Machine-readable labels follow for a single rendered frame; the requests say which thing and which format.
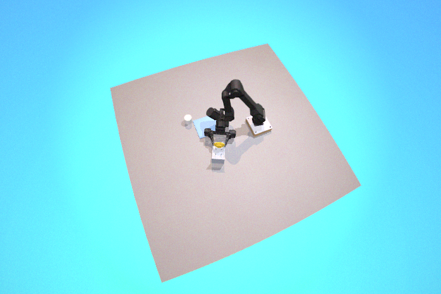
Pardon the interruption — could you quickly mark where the grey dish rack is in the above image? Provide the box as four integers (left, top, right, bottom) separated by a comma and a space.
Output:
212, 146, 225, 164

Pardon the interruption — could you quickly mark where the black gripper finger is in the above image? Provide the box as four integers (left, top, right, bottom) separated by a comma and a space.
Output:
224, 134, 231, 147
208, 133, 214, 146

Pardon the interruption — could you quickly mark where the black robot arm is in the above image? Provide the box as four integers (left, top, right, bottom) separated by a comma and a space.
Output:
206, 79, 266, 130

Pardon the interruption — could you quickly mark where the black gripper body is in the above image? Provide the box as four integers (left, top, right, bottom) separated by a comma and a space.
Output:
204, 128, 236, 138

